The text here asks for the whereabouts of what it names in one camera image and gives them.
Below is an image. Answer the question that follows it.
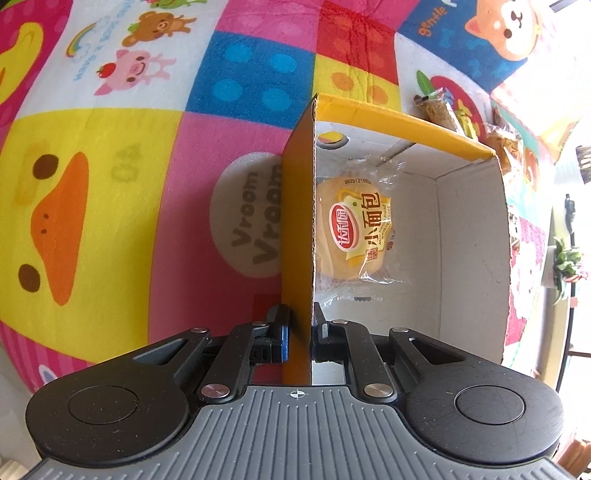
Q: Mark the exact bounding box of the yellow cardboard box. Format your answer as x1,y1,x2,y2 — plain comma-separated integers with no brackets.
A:
280,94,510,384

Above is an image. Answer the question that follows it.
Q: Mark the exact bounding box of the potted green plant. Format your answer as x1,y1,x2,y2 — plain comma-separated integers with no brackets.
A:
552,237,589,304

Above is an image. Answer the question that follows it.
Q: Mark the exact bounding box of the black metal stand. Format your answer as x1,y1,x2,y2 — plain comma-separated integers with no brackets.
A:
554,194,590,391

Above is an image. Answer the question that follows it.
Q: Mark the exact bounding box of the packaged small bread bun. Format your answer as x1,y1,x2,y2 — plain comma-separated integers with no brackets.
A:
315,155,409,305

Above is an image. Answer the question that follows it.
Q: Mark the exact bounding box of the sesame snack bar packet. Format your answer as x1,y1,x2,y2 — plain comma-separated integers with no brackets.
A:
414,88,462,133

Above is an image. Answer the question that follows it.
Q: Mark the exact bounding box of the colourful cartoon bed quilt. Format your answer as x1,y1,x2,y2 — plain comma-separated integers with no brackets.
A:
1,1,574,391

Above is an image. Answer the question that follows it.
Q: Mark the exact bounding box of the clear bag brown snack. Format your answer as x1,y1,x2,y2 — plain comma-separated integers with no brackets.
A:
485,124,524,175

